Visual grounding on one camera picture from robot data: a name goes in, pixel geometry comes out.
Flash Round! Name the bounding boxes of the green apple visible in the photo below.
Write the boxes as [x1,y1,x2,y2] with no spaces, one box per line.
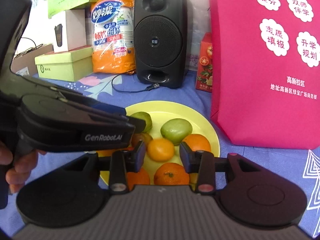
[161,118,193,145]
[131,112,153,133]

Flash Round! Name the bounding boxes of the brown red plum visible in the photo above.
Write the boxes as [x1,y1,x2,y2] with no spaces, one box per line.
[131,133,153,147]

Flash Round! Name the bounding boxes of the small orange top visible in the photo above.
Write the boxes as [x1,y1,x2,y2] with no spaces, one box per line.
[147,138,175,163]

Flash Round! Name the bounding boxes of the green apple front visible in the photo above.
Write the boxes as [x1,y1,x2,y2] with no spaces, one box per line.
[161,118,193,145]

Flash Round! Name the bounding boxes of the person's left hand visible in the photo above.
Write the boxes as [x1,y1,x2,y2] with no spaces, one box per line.
[1,142,47,194]

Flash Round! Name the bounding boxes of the yellow round plate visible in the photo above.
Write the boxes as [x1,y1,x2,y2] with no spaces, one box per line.
[99,100,221,190]

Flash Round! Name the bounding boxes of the brown cardboard box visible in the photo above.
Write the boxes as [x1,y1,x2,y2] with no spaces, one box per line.
[10,44,53,76]

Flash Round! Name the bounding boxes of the light green flat box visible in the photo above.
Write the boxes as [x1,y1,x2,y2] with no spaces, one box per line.
[35,46,93,81]

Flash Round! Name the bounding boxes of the red juice carton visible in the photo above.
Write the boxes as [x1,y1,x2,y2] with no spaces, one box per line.
[195,33,213,93]

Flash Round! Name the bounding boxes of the orange paper cup pack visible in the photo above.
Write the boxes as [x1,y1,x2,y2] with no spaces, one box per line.
[91,0,136,74]

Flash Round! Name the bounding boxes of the white cup box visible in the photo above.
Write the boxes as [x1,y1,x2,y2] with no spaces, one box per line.
[50,9,87,53]

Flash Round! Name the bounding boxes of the black speaker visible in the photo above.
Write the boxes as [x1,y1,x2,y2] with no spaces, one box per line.
[133,0,191,88]

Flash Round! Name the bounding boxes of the pink tote bag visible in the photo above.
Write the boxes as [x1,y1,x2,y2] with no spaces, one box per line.
[209,0,319,149]

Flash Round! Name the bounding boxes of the black speaker cable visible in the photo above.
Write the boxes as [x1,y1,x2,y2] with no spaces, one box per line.
[111,73,161,94]

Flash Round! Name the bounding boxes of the black cable loop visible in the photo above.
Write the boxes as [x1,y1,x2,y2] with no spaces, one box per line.
[15,36,44,55]

